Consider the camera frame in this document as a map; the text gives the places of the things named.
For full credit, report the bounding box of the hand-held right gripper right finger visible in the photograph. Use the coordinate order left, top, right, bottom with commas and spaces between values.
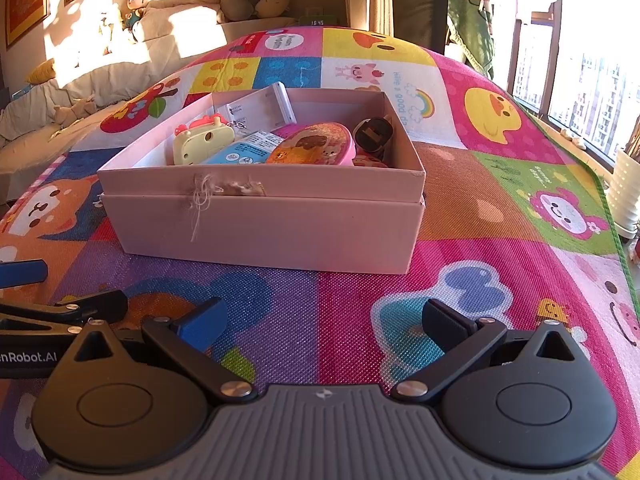
390, 298, 576, 406

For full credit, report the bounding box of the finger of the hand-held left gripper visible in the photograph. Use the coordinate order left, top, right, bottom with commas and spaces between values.
0, 259, 49, 289
0, 290, 129, 336

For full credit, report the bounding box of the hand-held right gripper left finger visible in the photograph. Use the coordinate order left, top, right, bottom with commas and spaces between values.
74, 296, 258, 406

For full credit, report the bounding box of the pink cardboard box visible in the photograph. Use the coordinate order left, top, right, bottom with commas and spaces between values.
96, 87, 427, 276

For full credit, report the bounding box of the blue white tissue packet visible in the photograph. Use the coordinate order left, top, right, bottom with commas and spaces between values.
200, 130, 286, 165

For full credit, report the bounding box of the yellow toy camera red top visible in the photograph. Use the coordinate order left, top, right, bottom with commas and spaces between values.
173, 114, 238, 166

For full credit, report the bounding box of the white power bank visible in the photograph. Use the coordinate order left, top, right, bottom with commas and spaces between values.
214, 81, 296, 133

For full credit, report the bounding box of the colourful cartoon play mat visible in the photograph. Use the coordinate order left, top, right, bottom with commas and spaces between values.
0, 25, 640, 480

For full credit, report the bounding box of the beige plush toy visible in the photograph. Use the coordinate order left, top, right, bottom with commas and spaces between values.
52, 100, 96, 128

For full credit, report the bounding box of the black round toy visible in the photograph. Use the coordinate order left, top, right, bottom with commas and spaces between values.
352, 115, 396, 161

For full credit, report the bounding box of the yellow pillow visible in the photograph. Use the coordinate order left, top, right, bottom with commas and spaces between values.
25, 57, 57, 85

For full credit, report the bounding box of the pink round bear-print tin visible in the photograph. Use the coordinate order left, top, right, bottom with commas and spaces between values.
265, 121, 357, 166

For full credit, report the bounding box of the white covered sofa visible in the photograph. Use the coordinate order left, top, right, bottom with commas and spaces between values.
0, 5, 301, 201

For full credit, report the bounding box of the white slotted basket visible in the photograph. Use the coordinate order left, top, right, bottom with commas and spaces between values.
606, 147, 640, 238

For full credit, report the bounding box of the red framed picture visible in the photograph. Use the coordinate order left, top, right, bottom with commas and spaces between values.
5, 0, 52, 51

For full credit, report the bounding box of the small doll plush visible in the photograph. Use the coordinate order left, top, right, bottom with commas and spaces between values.
121, 0, 148, 43

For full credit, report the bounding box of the green blanket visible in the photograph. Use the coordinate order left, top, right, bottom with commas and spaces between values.
446, 0, 496, 80

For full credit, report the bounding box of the digital clock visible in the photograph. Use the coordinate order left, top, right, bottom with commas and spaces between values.
300, 7, 337, 27

